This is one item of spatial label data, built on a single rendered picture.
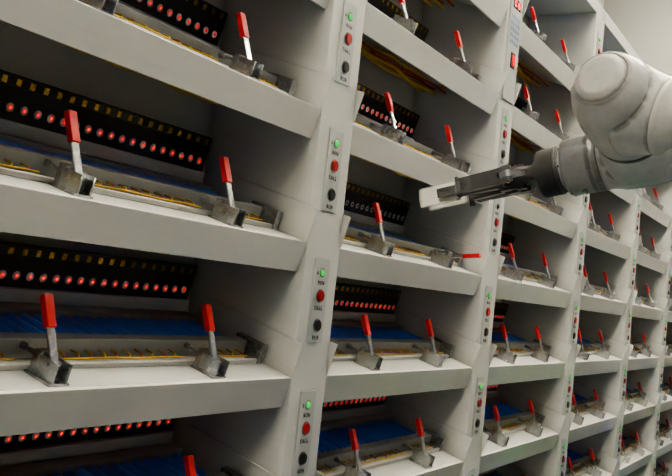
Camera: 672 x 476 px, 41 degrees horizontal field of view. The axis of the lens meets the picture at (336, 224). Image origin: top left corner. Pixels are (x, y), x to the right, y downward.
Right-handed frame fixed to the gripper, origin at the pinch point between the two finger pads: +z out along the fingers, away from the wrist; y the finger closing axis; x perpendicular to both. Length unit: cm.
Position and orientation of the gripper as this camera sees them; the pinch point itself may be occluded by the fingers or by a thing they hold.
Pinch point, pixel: (443, 196)
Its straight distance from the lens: 149.5
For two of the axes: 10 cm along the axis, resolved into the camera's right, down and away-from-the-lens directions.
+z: -8.6, 1.9, 4.7
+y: 4.9, 1.1, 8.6
